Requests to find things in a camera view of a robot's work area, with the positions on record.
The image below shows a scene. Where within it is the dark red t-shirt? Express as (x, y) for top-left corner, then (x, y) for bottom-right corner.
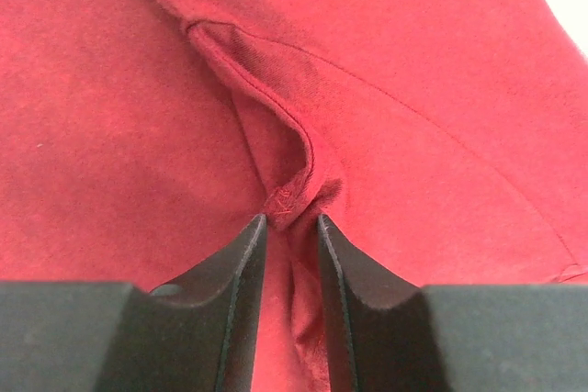
(1, 0), (587, 391)

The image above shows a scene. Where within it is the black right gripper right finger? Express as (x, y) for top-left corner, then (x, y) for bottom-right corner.
(317, 216), (587, 391)

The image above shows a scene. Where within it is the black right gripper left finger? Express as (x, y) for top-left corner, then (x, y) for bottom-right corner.
(1, 215), (267, 391)

